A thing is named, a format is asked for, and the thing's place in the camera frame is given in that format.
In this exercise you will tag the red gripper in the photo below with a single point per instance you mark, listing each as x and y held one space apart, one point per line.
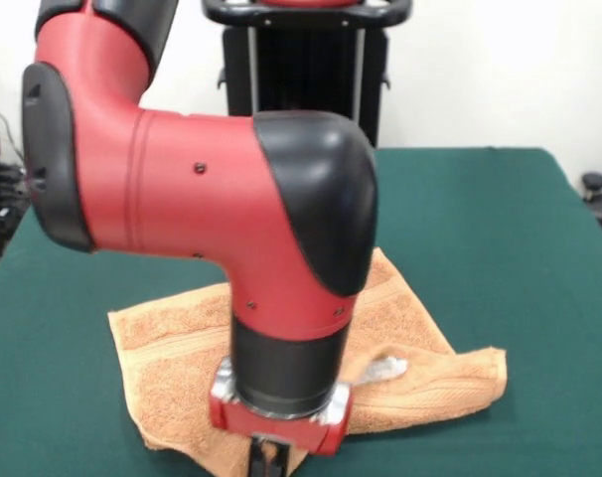
281 432

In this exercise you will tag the tan terry towel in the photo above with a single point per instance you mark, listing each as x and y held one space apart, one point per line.
182 348

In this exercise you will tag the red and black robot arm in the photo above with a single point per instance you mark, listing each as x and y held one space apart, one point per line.
206 189

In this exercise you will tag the dark green tablecloth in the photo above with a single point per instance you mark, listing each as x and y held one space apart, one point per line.
480 223

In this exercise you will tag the black chair base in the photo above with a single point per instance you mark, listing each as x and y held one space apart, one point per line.
595 181

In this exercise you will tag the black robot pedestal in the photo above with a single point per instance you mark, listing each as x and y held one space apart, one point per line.
306 74

